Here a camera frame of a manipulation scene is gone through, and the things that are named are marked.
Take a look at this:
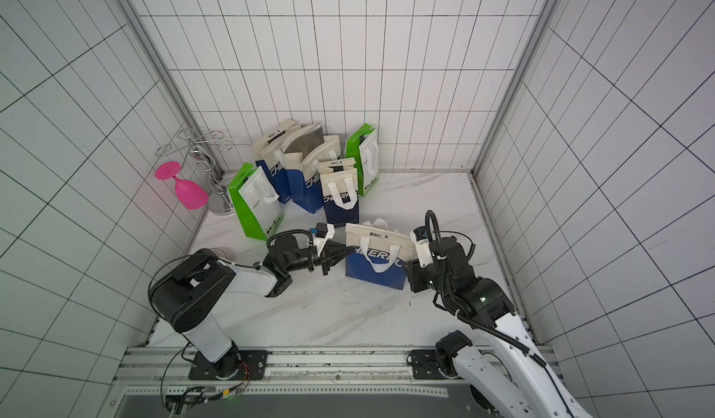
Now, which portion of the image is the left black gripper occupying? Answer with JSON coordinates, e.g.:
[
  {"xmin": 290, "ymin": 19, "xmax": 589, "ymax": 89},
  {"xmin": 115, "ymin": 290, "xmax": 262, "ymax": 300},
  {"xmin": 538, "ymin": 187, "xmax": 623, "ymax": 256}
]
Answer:
[{"xmin": 287, "ymin": 240, "xmax": 356, "ymax": 276}]

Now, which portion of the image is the dark blue bag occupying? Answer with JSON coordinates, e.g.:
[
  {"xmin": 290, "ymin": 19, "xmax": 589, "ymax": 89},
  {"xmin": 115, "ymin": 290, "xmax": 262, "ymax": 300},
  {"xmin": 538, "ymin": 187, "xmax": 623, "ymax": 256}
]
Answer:
[{"xmin": 346, "ymin": 219, "xmax": 415, "ymax": 291}]

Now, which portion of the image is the green white bag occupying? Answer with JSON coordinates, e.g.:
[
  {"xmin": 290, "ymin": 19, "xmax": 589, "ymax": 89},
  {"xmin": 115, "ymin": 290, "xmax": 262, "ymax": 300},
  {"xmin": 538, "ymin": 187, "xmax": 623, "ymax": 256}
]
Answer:
[
  {"xmin": 227, "ymin": 163, "xmax": 284, "ymax": 241},
  {"xmin": 346, "ymin": 124, "xmax": 380, "ymax": 196}
]

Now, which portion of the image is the blue Cheerful bag front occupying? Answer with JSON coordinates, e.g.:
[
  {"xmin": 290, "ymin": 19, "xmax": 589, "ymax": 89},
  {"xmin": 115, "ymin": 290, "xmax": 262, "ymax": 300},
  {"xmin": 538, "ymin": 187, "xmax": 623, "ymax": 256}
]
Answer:
[{"xmin": 252, "ymin": 119, "xmax": 302, "ymax": 204}]

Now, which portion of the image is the blue cheerful bag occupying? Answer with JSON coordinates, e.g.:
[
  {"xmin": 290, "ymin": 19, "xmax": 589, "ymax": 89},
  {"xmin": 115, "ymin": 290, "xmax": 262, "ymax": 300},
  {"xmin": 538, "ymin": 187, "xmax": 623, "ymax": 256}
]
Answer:
[
  {"xmin": 281, "ymin": 124, "xmax": 342, "ymax": 214},
  {"xmin": 252, "ymin": 119, "xmax": 302, "ymax": 204}
]

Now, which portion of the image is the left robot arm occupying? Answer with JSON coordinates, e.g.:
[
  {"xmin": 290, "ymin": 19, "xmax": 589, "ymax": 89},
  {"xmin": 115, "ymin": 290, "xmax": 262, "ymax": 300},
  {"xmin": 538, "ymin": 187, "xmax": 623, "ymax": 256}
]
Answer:
[{"xmin": 147, "ymin": 224, "xmax": 355, "ymax": 371}]

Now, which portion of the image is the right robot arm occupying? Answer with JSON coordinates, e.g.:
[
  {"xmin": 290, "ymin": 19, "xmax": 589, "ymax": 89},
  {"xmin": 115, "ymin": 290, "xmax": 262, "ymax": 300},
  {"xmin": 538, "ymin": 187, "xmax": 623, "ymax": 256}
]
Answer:
[{"xmin": 406, "ymin": 237, "xmax": 589, "ymax": 417}]

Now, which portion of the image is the round drain cover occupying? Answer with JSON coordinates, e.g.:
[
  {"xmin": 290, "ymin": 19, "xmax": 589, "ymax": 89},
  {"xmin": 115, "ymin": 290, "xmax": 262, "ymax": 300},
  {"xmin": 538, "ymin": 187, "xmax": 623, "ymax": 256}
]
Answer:
[{"xmin": 212, "ymin": 248, "xmax": 228, "ymax": 259}]

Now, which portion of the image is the pink plastic wine glass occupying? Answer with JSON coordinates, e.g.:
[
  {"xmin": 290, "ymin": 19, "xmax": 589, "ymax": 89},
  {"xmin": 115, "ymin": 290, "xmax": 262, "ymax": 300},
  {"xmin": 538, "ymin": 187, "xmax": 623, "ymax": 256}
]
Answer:
[{"xmin": 155, "ymin": 161, "xmax": 210, "ymax": 210}]

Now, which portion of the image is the chrome glass holder stand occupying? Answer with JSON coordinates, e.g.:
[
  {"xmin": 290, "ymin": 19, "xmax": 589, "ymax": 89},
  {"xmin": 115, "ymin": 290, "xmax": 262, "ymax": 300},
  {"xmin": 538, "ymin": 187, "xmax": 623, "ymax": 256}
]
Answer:
[{"xmin": 155, "ymin": 127, "xmax": 235, "ymax": 216}]

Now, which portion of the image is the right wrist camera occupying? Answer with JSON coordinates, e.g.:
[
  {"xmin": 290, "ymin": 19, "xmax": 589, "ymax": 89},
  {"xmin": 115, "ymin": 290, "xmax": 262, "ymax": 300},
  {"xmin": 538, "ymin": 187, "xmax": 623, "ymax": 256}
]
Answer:
[{"xmin": 410, "ymin": 225, "xmax": 434, "ymax": 268}]

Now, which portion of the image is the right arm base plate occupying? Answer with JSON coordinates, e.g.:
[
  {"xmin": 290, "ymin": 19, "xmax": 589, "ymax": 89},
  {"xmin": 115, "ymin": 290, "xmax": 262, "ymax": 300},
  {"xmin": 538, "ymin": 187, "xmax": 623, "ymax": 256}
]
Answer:
[{"xmin": 406, "ymin": 349, "xmax": 460, "ymax": 380}]

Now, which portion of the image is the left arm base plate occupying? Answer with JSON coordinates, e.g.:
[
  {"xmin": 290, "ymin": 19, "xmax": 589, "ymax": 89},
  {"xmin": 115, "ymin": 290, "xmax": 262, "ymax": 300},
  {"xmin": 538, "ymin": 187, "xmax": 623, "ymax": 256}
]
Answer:
[{"xmin": 188, "ymin": 350, "xmax": 269, "ymax": 382}]

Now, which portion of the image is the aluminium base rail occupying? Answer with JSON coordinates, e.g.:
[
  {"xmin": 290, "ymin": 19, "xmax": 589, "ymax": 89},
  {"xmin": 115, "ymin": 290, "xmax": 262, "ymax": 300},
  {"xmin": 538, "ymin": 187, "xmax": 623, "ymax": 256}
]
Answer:
[{"xmin": 113, "ymin": 346, "xmax": 463, "ymax": 395}]

